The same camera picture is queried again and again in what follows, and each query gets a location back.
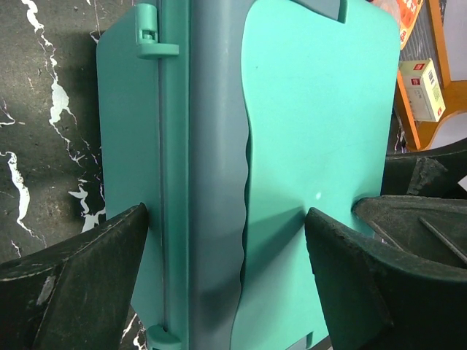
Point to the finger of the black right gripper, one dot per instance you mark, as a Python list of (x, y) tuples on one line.
[(431, 228), (434, 173)]

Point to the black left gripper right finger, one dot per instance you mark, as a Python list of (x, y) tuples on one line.
[(374, 296)]

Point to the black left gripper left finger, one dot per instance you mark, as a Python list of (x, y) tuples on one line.
[(75, 294)]

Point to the teal medicine kit box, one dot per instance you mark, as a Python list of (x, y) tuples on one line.
[(229, 120)]

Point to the orange wooden shelf rack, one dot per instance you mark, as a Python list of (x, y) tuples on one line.
[(428, 40)]

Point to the small green white box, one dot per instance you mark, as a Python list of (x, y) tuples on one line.
[(423, 90)]

